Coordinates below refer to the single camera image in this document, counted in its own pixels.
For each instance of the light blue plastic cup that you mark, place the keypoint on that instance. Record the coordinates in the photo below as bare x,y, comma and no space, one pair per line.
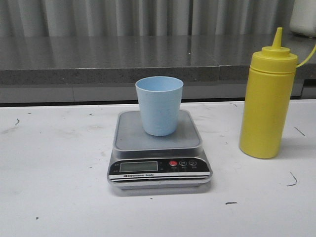
159,99

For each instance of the white container in background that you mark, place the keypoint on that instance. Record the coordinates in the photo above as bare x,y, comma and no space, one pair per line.
303,18

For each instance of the yellow squeeze bottle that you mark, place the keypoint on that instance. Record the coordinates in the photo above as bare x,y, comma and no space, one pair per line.
269,87

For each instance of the silver electronic kitchen scale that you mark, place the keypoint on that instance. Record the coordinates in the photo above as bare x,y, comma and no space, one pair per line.
140,161

